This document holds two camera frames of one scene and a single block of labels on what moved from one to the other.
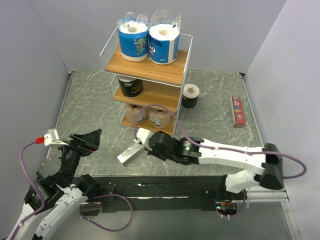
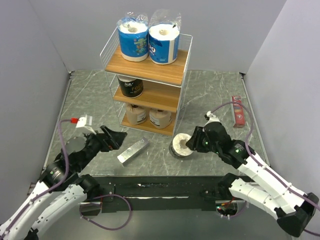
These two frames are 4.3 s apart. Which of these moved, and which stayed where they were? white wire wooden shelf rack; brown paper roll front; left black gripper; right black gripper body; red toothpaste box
Moved: left black gripper; right black gripper body
Stayed: white wire wooden shelf rack; brown paper roll front; red toothpaste box
